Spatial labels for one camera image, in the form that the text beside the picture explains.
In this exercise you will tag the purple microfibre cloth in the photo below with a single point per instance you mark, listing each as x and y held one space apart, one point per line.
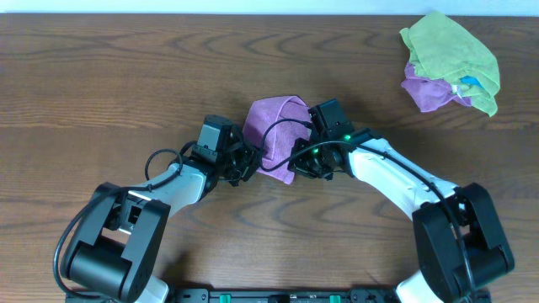
264 128

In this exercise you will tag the green microfibre cloth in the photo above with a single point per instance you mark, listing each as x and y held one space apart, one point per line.
440 48

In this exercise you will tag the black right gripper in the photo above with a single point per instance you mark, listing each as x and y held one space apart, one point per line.
300 166

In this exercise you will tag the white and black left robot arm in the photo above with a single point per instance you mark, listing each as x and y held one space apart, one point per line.
109 249

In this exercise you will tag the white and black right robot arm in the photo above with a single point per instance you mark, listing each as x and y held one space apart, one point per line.
460 242

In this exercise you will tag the blue cloth in pile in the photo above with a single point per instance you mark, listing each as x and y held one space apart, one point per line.
472 81

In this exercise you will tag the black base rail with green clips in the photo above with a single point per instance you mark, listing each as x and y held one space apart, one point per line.
361 295

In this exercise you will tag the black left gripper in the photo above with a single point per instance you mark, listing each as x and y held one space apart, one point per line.
246 160

